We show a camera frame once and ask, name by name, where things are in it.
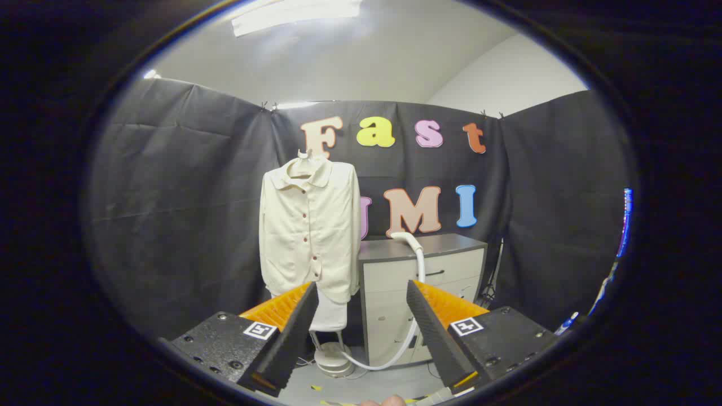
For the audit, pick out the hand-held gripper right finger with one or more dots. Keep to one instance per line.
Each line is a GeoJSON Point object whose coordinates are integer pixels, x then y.
{"type": "Point", "coordinates": [434, 332]}

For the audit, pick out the cream plastic clothes hanger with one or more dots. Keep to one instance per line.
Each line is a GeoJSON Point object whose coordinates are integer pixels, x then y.
{"type": "Point", "coordinates": [303, 167]}

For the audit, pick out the white fabric panel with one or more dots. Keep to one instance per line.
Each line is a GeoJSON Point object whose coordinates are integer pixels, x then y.
{"type": "Point", "coordinates": [331, 313]}

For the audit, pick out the grey cabinet with dark top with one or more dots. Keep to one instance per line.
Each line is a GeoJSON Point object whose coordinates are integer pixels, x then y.
{"type": "Point", "coordinates": [389, 276]}

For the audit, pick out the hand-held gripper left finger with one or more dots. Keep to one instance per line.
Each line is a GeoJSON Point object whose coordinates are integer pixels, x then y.
{"type": "Point", "coordinates": [293, 332]}

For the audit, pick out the cream button-up shirt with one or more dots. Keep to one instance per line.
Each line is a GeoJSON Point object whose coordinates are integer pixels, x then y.
{"type": "Point", "coordinates": [293, 237]}

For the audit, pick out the white garment steamer base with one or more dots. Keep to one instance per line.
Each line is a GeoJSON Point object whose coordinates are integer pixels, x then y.
{"type": "Point", "coordinates": [333, 361]}

